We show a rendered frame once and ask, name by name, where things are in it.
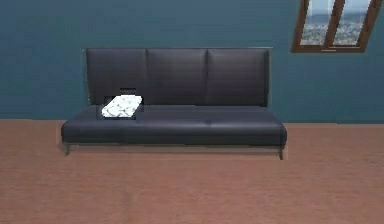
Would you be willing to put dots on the white crumpled cushion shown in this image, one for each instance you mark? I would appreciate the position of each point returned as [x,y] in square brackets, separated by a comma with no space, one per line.
[120,106]

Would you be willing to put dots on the brown framed window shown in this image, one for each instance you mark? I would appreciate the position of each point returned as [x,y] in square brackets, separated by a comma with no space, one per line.
[335,25]

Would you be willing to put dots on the black leather sofa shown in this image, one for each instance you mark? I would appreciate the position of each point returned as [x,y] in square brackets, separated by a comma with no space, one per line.
[206,123]

